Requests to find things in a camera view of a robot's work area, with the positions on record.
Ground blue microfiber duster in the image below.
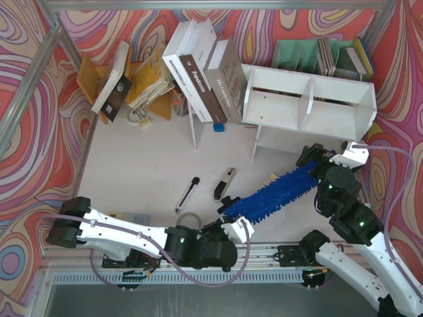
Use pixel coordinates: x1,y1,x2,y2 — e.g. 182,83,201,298
222,161,317,225

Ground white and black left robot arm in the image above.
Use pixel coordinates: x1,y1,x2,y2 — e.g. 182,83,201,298
46,196,237,271

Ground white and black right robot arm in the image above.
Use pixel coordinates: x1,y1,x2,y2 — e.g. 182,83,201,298
296,141,422,316

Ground white wooden bookshelf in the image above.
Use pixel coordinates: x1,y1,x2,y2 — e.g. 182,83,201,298
187,63,378,161

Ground beige tape roll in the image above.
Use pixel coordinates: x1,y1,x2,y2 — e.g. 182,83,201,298
176,212,202,229

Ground black binder clip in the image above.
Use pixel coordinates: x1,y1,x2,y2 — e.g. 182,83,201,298
217,195,241,215

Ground yellow sticky note pad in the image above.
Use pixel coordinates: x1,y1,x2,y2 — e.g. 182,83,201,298
265,173,278,186

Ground black and beige stapler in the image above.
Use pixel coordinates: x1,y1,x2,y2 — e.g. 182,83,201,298
212,168,237,202

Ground beige and grey calculator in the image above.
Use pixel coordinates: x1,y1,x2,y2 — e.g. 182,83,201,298
108,213,150,225

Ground brown notebooks in organizer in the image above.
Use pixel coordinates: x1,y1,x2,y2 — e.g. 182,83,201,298
318,37,336,77

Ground blue pencil sharpener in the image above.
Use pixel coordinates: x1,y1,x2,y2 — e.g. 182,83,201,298
213,123,225,133

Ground green desk organizer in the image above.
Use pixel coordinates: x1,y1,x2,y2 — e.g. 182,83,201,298
271,40,362,81

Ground grey and blue book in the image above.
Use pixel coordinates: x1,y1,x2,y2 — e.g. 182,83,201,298
345,38,375,82

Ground grey Lonely One book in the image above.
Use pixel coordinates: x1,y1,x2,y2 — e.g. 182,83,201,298
205,39,247,123

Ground beige binder clip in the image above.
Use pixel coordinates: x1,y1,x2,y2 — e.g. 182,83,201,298
138,113,151,127

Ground clear tape roll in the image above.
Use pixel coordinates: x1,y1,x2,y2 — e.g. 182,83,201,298
127,110,146,123

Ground brown Fredonia book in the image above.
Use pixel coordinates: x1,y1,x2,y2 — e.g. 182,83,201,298
180,54,227,123

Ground yellow worn paperback stack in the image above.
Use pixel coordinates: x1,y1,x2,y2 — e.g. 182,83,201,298
127,43,174,111

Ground white and black leaning book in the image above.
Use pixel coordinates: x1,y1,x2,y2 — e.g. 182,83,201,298
91,41,132,122

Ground white Mademoiselle book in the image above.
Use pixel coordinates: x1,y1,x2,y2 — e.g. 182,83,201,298
162,20,213,122

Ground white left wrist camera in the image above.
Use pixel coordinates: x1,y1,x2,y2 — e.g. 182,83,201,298
221,216,255,244

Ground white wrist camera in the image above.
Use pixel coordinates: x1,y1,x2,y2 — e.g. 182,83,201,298
329,141,369,169
221,216,255,244

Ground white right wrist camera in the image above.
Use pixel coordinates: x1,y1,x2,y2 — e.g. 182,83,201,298
329,141,369,169

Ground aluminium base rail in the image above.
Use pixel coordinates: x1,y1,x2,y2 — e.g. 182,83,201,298
41,243,403,285

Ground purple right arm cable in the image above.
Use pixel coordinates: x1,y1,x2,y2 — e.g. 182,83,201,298
353,145,420,298

